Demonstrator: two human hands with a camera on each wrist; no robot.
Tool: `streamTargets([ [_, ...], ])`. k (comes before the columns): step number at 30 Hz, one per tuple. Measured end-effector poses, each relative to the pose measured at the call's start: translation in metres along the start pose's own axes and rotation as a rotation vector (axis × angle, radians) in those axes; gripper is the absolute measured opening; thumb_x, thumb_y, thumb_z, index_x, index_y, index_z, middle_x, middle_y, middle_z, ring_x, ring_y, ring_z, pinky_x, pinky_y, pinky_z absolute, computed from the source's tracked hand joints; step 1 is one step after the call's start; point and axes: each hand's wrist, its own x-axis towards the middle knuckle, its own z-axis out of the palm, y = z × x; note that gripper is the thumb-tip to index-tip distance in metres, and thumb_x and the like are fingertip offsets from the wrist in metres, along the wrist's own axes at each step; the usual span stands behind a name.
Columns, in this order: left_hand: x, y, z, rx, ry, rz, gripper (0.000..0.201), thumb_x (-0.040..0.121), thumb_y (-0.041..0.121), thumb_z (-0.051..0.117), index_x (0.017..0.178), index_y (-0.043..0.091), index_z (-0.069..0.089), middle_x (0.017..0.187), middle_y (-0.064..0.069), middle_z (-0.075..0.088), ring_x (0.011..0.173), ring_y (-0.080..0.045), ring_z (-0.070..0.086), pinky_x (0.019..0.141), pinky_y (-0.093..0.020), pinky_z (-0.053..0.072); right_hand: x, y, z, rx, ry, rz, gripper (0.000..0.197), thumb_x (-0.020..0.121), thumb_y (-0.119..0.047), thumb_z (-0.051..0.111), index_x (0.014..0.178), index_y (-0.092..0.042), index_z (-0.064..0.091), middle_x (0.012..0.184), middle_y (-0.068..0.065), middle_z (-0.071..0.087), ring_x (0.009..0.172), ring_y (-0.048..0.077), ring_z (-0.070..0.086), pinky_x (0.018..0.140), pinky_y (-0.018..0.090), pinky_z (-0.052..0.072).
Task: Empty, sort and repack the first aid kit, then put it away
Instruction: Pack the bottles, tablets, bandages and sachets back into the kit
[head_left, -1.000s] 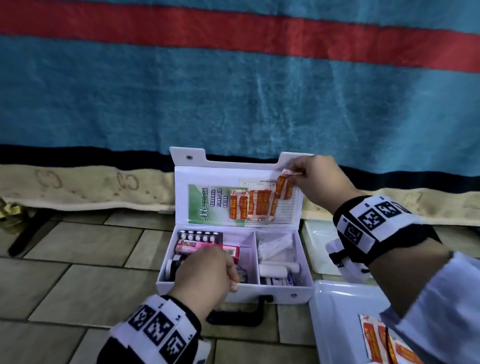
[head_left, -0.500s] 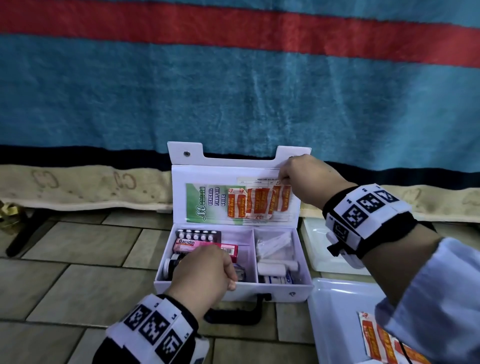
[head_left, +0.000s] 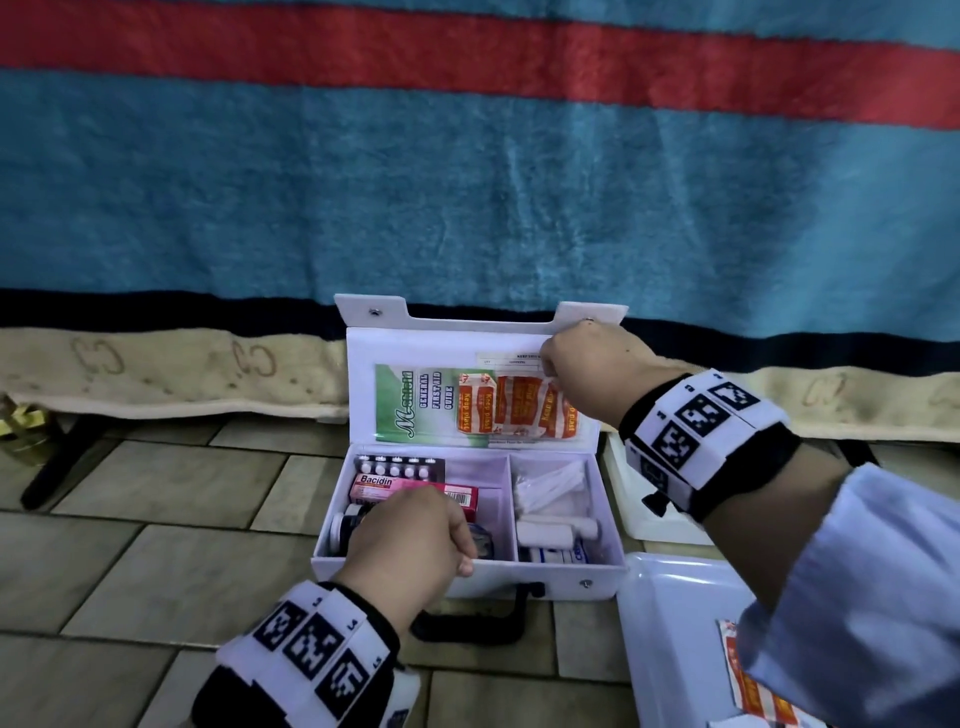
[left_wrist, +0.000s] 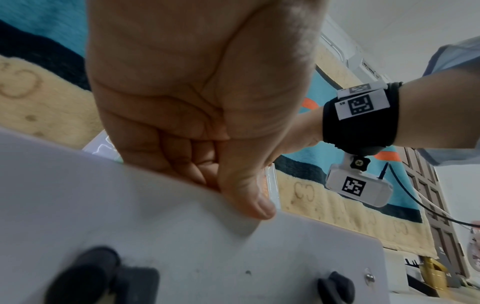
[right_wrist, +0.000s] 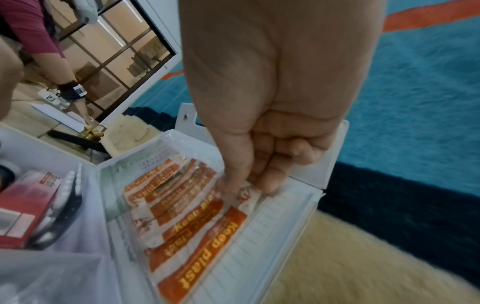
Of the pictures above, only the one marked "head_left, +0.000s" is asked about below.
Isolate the person's left hand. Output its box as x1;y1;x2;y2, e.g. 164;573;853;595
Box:
333;486;479;633

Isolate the person's right hand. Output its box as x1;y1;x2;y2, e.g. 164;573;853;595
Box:
540;320;690;430

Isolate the white first aid box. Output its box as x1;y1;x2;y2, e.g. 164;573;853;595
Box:
311;294;630;603

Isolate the person's right forearm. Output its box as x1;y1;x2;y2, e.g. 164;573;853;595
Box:
703;444;858;622

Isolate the white paper list sheet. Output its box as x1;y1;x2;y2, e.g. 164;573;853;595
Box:
475;351;549;374

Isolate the pink medicine carton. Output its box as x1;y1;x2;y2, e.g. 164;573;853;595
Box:
349;474;480;522

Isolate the white bandage roll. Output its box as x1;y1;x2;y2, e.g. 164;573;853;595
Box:
516;514;601;549

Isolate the white blue small carton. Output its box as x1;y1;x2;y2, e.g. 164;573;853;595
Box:
519;541;590;566

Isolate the white pill blister pack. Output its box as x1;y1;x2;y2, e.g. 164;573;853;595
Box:
354;454;447;484

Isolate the clear gauze packet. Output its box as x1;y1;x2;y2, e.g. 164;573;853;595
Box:
513;459;591;515

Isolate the dark bottle with white cap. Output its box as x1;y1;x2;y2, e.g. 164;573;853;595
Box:
328;503;374;558

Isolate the green white guide leaflet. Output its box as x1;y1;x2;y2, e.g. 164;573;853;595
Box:
373;363;481;445

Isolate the right marker wristband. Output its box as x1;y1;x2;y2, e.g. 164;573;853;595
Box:
618;369;802;524

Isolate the marker wristband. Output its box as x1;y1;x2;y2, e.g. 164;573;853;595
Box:
191;581;423;728
618;369;802;524

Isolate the small white plastic tray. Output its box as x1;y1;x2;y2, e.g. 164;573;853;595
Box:
603;431;714;546

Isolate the left marker wristband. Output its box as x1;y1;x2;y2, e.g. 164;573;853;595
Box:
191;581;423;728

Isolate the blue red striped blanket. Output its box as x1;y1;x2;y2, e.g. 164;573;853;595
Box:
0;0;960;378

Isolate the large white plastic tray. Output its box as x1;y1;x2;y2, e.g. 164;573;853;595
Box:
616;552;826;728

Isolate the orange white plaster packet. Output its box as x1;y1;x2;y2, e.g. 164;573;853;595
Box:
717;619;801;728

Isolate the cream printed mattress edge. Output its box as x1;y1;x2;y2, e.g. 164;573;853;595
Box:
0;326;960;445

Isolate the light blue shirt sleeve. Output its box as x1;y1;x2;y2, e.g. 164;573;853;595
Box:
735;462;960;728

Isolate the black bar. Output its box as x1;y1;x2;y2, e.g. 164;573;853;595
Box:
20;414;106;513

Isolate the brass padlock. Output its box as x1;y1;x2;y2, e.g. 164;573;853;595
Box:
0;395;64;468

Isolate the black box carry handle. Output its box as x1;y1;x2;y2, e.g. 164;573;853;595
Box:
411;581;547;647

